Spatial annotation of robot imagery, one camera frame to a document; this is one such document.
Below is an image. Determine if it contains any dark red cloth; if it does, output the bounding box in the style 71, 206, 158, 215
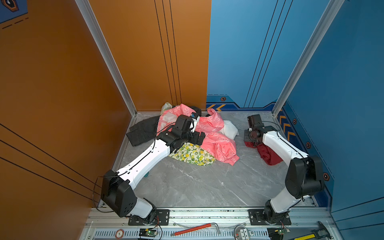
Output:
245, 142, 283, 166

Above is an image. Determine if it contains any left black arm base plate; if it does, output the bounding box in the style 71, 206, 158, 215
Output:
128, 209, 170, 226

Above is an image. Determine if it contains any pink patterned cloth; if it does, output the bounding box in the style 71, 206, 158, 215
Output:
157, 104, 239, 166

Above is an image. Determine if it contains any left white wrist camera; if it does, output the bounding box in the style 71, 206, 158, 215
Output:
190, 112, 200, 133

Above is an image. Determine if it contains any green circuit board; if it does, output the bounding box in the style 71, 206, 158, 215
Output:
138, 229, 160, 240

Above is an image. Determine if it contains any lemon print cloth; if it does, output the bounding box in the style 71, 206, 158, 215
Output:
169, 143, 216, 166

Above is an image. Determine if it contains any cream cloth at wall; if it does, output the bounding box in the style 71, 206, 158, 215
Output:
161, 102, 173, 115

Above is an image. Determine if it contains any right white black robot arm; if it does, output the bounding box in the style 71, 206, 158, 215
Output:
245, 115, 325, 225

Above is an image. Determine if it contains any dark grey cloth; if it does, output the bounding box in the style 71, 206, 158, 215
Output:
126, 116, 160, 147

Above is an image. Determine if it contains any yellow tape measure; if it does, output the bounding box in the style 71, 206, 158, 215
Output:
294, 234, 316, 240

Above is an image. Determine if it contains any small board with wires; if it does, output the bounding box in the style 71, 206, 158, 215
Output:
267, 228, 291, 240

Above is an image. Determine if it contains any red white round sticker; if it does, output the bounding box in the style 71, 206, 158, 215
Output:
115, 229, 125, 240

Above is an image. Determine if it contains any white cloth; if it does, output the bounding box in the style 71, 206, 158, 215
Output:
220, 120, 240, 140

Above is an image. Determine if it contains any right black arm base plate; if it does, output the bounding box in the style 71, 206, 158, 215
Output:
248, 209, 292, 226

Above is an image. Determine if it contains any black digital caliper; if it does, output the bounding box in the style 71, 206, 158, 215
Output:
312, 221, 334, 240

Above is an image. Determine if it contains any small white connector block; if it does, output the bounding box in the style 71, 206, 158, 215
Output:
234, 225, 251, 240

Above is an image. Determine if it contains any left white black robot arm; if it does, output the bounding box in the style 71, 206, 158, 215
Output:
101, 112, 206, 224

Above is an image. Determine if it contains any red handled hex key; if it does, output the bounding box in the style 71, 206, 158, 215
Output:
171, 223, 221, 237

